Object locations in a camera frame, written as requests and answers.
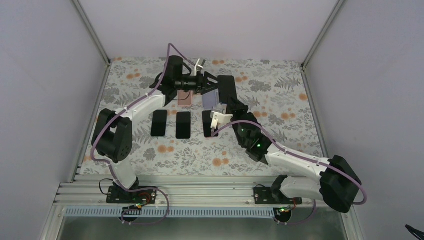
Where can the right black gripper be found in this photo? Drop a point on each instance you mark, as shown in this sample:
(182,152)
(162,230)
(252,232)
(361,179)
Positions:
(238,107)

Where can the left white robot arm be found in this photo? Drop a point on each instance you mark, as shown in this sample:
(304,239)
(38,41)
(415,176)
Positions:
(112,138)

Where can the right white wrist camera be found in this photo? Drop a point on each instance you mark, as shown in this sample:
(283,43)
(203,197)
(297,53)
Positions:
(218,116)

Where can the floral table mat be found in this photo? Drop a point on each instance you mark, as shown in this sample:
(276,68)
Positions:
(273,90)

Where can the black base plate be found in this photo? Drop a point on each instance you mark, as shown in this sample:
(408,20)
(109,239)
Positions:
(117,195)
(269,196)

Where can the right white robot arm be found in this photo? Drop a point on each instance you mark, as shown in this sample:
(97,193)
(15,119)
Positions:
(330,180)

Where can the black phone from pink case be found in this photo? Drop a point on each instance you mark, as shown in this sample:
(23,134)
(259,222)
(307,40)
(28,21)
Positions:
(183,125)

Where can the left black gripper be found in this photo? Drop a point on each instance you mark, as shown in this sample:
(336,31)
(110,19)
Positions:
(200,88)

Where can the lilac phone case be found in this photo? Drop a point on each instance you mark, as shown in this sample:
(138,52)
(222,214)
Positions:
(210,100)

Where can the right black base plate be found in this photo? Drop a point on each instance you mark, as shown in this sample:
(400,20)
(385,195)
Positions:
(269,196)

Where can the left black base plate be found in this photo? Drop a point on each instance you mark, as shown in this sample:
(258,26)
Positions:
(117,195)

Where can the grey slotted cable duct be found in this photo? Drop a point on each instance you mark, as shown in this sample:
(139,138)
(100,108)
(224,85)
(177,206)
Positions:
(172,212)

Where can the aluminium rail frame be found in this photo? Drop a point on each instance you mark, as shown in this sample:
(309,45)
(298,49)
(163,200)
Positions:
(311,220)

